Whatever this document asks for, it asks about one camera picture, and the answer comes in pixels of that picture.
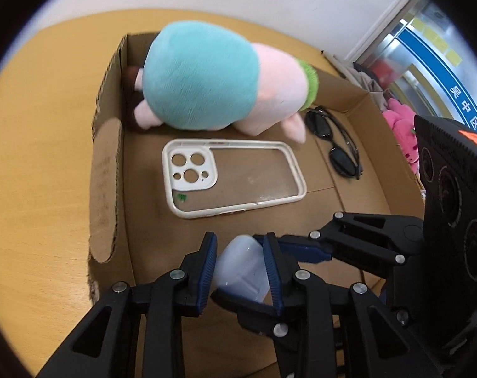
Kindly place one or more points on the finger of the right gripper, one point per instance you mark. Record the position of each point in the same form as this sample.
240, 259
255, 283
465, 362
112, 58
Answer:
378, 244
253, 316

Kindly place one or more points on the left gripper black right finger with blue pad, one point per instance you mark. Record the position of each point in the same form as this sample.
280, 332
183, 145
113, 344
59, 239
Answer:
336, 331

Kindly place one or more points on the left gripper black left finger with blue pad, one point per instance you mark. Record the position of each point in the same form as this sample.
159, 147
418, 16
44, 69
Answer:
105, 341

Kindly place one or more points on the white earbuds case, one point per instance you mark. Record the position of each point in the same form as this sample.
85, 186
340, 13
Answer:
241, 271

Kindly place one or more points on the black sunglasses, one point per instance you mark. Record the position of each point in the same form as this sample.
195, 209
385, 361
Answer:
346, 162

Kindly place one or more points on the clear white phone case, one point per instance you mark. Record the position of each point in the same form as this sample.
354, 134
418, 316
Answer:
212, 177

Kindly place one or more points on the teal pink plush toy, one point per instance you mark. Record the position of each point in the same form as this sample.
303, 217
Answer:
199, 76

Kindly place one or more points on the open brown cardboard box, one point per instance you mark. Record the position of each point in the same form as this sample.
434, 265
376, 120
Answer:
140, 229

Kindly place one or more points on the grey folded cloth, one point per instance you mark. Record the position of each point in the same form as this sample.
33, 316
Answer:
360, 76

